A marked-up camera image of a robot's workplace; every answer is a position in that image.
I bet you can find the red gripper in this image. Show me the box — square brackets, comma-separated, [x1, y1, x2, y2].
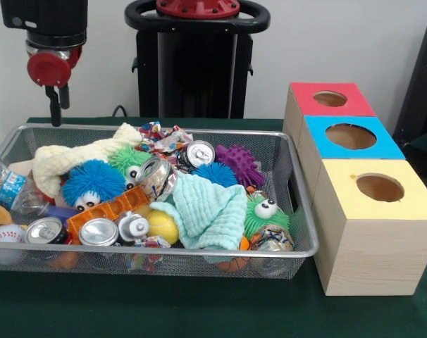
[25, 47, 83, 127]

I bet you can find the long clear bottle blue label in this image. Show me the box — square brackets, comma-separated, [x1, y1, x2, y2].
[0, 161, 47, 215]

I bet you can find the purple spiky ball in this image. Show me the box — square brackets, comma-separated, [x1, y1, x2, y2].
[215, 144, 266, 189]

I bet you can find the wooden box with three holes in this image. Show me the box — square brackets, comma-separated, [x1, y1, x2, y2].
[283, 82, 427, 296]

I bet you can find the cream knit cloth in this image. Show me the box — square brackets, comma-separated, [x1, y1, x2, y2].
[30, 122, 142, 198]

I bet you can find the blue spiky toy with eyes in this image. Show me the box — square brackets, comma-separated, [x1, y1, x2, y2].
[61, 160, 127, 209]

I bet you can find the orange plastic tray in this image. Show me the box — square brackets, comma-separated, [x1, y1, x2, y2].
[66, 185, 151, 236]

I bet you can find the crushed silver can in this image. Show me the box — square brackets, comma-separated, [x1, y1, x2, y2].
[133, 156, 178, 205]

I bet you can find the white baseball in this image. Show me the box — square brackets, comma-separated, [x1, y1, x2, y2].
[0, 225, 27, 244]

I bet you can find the black drink can silver top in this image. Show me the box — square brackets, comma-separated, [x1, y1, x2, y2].
[177, 139, 216, 173]

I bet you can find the yellow ball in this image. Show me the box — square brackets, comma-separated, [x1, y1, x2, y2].
[145, 210, 180, 246]

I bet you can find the mint green cloth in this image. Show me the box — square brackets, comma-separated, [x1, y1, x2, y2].
[149, 172, 248, 251]

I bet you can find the green spiky toy with eyes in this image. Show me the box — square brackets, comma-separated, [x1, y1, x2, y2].
[243, 195, 290, 244]

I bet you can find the dark green table cloth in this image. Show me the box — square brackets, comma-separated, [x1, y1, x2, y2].
[0, 116, 427, 338]

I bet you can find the black upright panel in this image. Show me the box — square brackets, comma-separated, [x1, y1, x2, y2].
[392, 23, 427, 142]

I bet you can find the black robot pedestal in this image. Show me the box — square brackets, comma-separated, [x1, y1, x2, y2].
[124, 0, 271, 120]

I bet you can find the silver wire mesh bin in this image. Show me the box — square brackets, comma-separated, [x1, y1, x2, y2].
[0, 123, 319, 281]

